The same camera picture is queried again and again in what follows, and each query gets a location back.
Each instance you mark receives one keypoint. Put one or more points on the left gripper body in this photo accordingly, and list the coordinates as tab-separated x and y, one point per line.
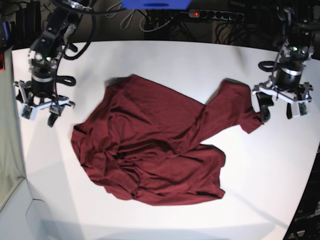
287	87

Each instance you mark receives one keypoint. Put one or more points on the grey fabric side panel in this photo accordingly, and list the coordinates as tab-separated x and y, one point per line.
12	167

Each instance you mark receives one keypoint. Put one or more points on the dark red t-shirt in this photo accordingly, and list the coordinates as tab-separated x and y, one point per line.
145	141

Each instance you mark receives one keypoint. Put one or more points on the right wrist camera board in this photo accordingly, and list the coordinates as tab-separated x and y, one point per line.
26	111

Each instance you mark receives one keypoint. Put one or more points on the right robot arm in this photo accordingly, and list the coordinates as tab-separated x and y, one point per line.
45	55

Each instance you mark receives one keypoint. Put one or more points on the blue box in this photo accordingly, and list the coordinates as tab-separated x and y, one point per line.
155	4

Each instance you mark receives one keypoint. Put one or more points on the red and black device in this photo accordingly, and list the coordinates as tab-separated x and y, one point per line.
2	62

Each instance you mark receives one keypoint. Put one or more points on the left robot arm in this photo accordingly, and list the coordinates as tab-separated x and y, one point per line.
296	47

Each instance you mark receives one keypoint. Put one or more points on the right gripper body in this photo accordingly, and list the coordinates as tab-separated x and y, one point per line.
41	93

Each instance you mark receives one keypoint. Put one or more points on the black power strip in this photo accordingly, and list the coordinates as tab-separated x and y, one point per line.
216	15

